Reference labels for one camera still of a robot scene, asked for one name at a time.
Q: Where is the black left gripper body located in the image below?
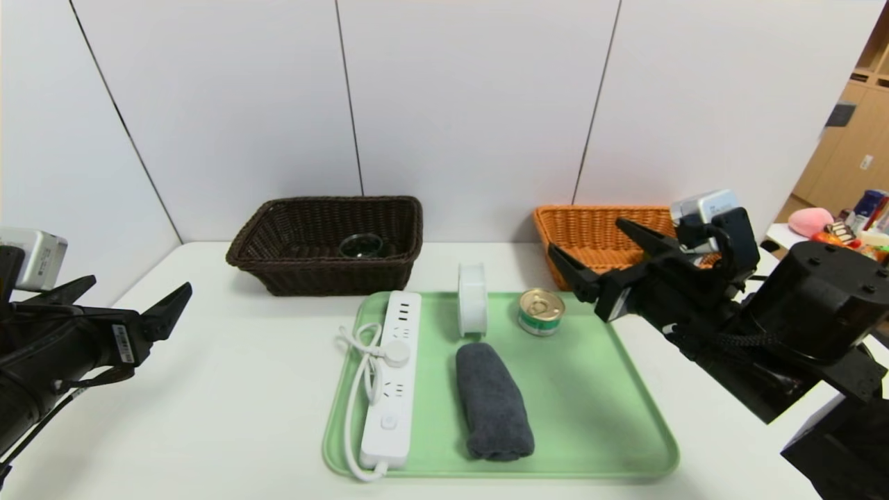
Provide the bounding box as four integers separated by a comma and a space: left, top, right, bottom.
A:
0, 301, 152, 393

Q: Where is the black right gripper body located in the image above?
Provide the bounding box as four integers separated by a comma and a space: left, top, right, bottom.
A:
594, 240, 728, 336

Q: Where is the tin can with gold lid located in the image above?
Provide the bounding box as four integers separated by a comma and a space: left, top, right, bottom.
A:
517, 290, 565, 338

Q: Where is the dark grey towel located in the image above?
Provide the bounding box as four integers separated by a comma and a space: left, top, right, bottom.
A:
455, 342, 536, 463

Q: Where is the orange wicker basket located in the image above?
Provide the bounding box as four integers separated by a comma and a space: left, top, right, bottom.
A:
533, 205, 723, 291

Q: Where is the dark brown wicker basket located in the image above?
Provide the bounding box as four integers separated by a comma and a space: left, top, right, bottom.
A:
226, 195, 425, 297

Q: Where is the white tape roll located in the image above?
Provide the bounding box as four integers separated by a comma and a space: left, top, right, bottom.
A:
457, 262, 490, 339

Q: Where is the white side table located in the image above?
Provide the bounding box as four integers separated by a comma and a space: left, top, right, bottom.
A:
767, 224, 889, 259

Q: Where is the light green plastic tray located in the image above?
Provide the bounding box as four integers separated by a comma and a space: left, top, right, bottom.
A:
322, 290, 681, 481

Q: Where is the pink plush toy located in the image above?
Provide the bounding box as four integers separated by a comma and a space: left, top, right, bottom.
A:
788, 207, 834, 238

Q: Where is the light wooden cabinet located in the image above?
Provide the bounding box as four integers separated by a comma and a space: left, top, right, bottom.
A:
774, 14, 889, 223

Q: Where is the blue package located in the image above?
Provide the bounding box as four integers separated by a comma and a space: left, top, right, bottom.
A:
853, 189, 889, 231

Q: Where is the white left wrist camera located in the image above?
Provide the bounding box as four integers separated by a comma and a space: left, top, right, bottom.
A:
0, 228, 69, 291

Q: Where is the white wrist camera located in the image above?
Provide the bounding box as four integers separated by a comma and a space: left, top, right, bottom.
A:
0, 228, 69, 291
670, 189, 739, 240

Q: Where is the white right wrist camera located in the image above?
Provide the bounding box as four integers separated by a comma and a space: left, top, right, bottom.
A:
670, 189, 739, 240

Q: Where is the white power cable with plug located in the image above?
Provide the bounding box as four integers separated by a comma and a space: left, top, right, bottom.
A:
336, 323, 412, 483

